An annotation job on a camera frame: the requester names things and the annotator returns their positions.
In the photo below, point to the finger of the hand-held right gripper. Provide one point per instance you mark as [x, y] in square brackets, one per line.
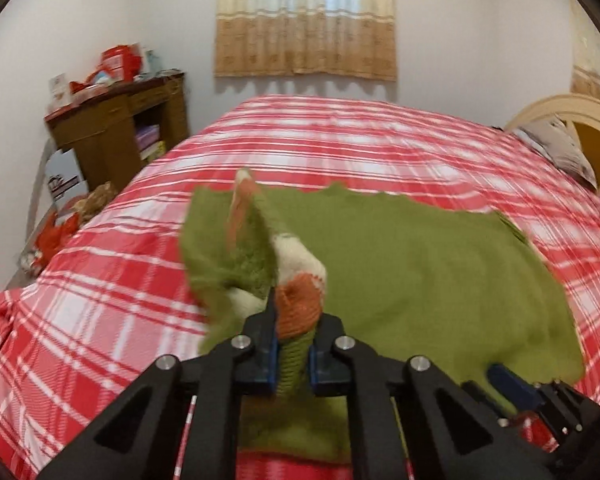
[512, 387]

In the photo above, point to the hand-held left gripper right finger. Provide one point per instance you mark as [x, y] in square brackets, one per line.
[316, 375]

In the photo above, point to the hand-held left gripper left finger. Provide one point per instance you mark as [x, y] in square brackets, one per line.
[272, 375]

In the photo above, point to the green orange striped knit sweater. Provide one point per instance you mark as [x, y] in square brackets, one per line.
[405, 270]

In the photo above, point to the bed with red plaid sheet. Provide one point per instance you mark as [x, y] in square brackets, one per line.
[330, 140]

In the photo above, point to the grey patterned pillow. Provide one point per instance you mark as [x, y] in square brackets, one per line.
[555, 145]

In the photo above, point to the brown floral cloth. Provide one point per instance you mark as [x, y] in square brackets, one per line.
[95, 202]

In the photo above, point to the red plastic bag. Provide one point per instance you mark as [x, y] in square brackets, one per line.
[52, 237]

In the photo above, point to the stack of boxes in cabinet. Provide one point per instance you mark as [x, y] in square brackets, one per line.
[150, 142]

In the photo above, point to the cream arched headboard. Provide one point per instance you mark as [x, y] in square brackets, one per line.
[545, 107]

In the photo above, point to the white printed cardboard box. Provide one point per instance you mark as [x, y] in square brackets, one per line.
[62, 180]

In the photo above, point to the white leaning bar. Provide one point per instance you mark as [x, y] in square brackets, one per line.
[39, 190]

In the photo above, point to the brown wooden desk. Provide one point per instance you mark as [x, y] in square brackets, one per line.
[105, 125]

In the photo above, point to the pale blue paper bag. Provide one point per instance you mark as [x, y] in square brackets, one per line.
[151, 64]

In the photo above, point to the long beige floral curtain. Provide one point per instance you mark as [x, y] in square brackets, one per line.
[592, 60]

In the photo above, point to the pile of red gift boxes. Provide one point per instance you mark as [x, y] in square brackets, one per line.
[92, 87]

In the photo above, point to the beige patterned window curtain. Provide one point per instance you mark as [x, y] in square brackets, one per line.
[305, 35]

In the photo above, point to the red gift bag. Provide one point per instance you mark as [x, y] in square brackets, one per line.
[120, 60]

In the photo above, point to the white greeting card box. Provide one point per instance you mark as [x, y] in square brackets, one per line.
[59, 91]

